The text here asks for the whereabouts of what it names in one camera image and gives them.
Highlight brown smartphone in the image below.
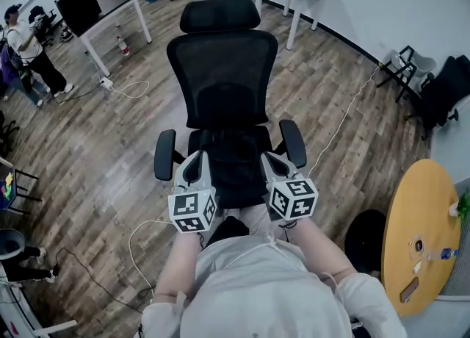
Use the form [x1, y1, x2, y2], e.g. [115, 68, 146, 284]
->
[399, 277, 421, 304]

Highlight small green potted plant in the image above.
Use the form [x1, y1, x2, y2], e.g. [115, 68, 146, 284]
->
[450, 191, 470, 220]

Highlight red label drink bottle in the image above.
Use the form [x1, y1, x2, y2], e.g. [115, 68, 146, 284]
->
[116, 35, 131, 58]

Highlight white shelf rack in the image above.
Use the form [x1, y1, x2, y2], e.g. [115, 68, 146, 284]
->
[0, 273, 79, 338]

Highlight round yellow wooden table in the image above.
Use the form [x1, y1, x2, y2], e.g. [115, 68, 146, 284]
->
[344, 159, 463, 317]

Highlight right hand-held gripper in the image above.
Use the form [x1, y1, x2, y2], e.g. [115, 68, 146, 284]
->
[259, 151, 319, 222]

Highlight clear plastic water bottle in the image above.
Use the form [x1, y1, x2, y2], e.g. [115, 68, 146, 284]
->
[425, 248, 460, 262]

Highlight person's white shirt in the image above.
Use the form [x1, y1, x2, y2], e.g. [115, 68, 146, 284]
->
[141, 235, 408, 338]

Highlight black garment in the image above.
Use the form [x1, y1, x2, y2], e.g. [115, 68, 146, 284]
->
[200, 130, 271, 201]

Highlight person's left forearm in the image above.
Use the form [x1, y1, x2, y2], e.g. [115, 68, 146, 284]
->
[152, 233, 205, 304]

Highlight thin white charging cable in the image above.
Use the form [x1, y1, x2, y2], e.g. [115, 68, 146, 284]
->
[407, 234, 427, 261]

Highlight colourful toy pieces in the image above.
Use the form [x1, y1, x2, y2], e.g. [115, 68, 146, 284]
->
[1, 171, 16, 198]

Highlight person's black trousers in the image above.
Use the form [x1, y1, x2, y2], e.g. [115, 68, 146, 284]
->
[205, 215, 251, 251]

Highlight black floor cable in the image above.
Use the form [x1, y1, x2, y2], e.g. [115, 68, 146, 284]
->
[53, 247, 155, 312]

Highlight black monitor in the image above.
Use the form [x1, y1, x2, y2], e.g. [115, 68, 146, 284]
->
[54, 0, 104, 38]

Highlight person's right forearm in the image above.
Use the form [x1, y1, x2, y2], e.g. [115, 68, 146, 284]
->
[281, 218, 354, 287]

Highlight black mesh office chair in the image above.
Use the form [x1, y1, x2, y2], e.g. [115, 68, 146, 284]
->
[153, 0, 308, 209]

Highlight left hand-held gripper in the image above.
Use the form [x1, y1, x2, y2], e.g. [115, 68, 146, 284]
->
[167, 151, 217, 234]

